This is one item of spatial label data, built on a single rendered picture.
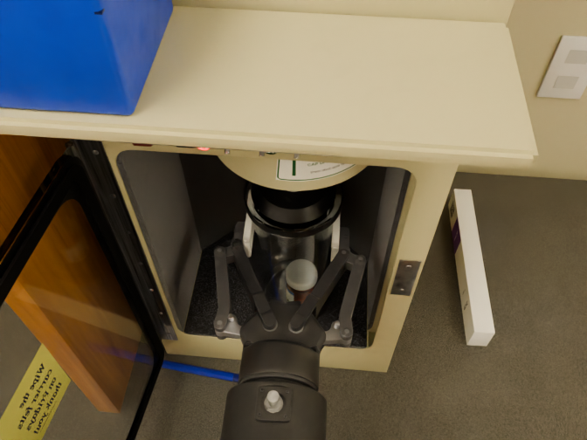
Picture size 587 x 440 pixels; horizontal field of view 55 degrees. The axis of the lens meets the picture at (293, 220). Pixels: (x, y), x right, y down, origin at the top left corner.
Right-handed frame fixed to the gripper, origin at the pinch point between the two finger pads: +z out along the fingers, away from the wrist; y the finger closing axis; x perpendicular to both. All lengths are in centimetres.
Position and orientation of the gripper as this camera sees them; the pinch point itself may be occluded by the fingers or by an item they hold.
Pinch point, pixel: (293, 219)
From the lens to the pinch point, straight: 64.2
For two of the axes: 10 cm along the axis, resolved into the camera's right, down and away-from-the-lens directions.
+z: 0.7, -7.9, 6.1
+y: -10.0, -0.6, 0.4
